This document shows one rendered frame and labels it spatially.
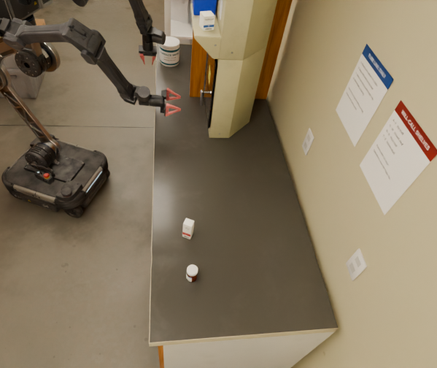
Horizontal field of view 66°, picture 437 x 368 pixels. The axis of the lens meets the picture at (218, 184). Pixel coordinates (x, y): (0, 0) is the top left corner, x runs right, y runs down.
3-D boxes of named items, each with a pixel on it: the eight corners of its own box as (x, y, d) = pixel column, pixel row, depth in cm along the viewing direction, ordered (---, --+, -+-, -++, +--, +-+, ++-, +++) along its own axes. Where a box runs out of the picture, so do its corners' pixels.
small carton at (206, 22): (209, 24, 149) (211, 10, 144) (214, 30, 146) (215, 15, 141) (198, 25, 147) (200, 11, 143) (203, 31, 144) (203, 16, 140)
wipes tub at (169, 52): (179, 57, 235) (179, 36, 224) (179, 67, 227) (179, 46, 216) (160, 56, 233) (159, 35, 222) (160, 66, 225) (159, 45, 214)
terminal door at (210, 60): (204, 96, 202) (211, 30, 171) (209, 130, 182) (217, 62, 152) (203, 96, 201) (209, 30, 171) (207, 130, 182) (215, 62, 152)
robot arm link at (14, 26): (-1, 16, 138) (-6, 28, 137) (22, 23, 136) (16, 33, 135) (14, 31, 147) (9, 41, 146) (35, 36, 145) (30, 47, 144)
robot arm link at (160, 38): (144, 14, 178) (138, 25, 175) (165, 19, 177) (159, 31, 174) (148, 31, 189) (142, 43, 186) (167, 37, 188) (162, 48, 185)
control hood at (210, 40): (211, 25, 170) (214, 4, 163) (218, 59, 150) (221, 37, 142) (189, 23, 169) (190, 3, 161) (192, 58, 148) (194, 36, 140)
